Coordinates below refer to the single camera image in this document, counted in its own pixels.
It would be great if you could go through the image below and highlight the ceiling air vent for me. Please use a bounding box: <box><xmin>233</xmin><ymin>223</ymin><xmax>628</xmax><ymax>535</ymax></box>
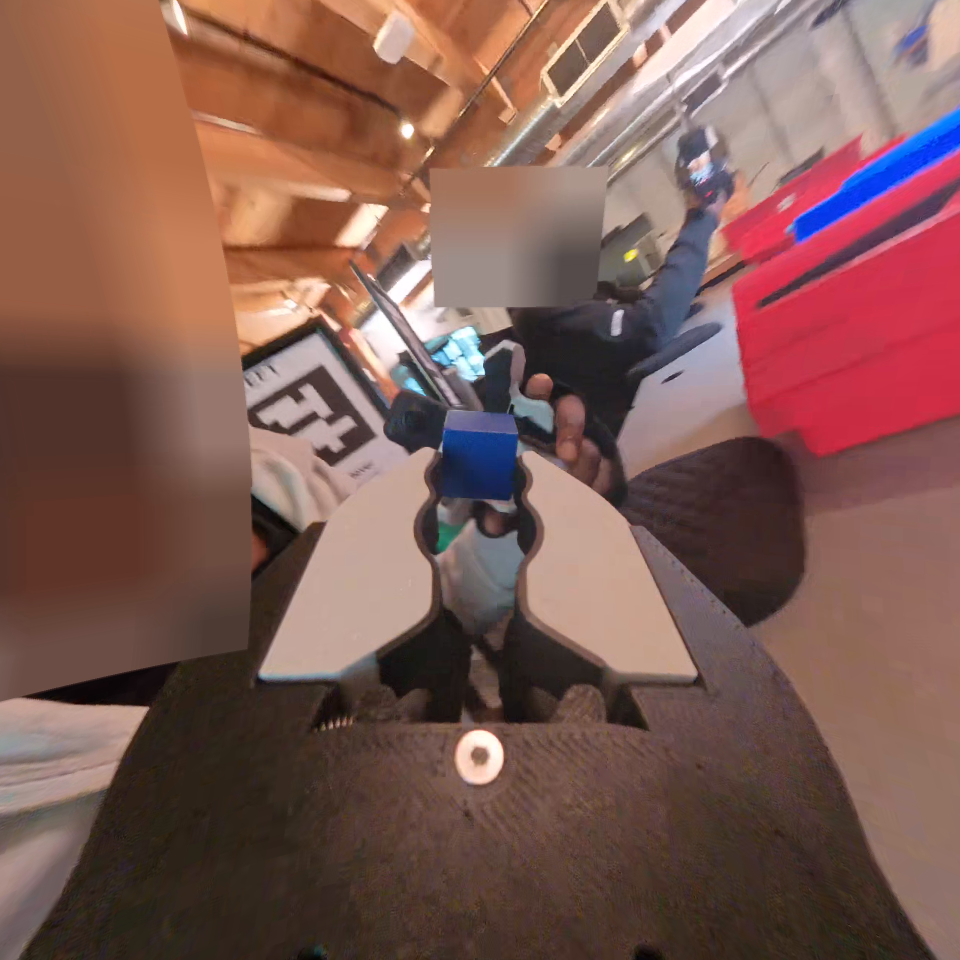
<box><xmin>541</xmin><ymin>0</ymin><xmax>630</xmax><ymax>97</ymax></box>

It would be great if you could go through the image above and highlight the blue storage bin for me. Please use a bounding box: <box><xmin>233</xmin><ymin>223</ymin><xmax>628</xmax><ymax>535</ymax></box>
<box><xmin>787</xmin><ymin>107</ymin><xmax>960</xmax><ymax>243</ymax></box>

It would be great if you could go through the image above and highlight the framed marker sign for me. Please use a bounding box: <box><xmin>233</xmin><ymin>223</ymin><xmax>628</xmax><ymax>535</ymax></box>
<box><xmin>241</xmin><ymin>321</ymin><xmax>412</xmax><ymax>485</ymax></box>

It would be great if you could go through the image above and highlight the person's left forearm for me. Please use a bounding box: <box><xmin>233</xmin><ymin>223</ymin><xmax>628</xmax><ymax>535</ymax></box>
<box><xmin>438</xmin><ymin>517</ymin><xmax>526</xmax><ymax>635</ymax></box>

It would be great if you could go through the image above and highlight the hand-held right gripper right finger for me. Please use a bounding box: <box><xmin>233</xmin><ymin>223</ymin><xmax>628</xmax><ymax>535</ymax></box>
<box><xmin>513</xmin><ymin>448</ymin><xmax>700</xmax><ymax>687</ymax></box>

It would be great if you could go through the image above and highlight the black honeycomb pad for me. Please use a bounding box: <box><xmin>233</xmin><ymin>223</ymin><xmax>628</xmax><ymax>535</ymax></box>
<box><xmin>621</xmin><ymin>437</ymin><xmax>810</xmax><ymax>630</ymax></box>
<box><xmin>628</xmin><ymin>321</ymin><xmax>723</xmax><ymax>382</ymax></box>

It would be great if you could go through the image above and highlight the person's left hand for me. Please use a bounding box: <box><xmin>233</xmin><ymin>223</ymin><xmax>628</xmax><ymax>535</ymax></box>
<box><xmin>523</xmin><ymin>372</ymin><xmax>627</xmax><ymax>505</ymax></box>

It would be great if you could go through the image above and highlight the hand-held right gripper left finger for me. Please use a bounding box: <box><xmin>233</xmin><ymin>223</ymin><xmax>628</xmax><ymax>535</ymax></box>
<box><xmin>257</xmin><ymin>446</ymin><xmax>451</xmax><ymax>685</ymax></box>

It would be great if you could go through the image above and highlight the silver air duct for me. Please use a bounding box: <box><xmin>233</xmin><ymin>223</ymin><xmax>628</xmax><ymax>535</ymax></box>
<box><xmin>483</xmin><ymin>0</ymin><xmax>826</xmax><ymax>170</ymax></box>

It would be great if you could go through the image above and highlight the large red storage bin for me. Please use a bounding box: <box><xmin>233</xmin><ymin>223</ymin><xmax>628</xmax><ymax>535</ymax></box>
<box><xmin>731</xmin><ymin>168</ymin><xmax>960</xmax><ymax>457</ymax></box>

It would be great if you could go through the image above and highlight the blue cube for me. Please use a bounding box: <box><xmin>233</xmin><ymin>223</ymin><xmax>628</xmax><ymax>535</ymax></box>
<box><xmin>438</xmin><ymin>411</ymin><xmax>520</xmax><ymax>502</ymax></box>

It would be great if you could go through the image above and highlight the white ceiling sensor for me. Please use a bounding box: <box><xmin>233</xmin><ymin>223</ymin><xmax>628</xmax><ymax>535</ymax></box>
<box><xmin>372</xmin><ymin>13</ymin><xmax>415</xmax><ymax>65</ymax></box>

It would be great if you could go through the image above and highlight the black flat pad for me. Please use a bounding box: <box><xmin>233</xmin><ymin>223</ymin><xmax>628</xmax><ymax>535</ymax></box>
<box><xmin>756</xmin><ymin>176</ymin><xmax>960</xmax><ymax>310</ymax></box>

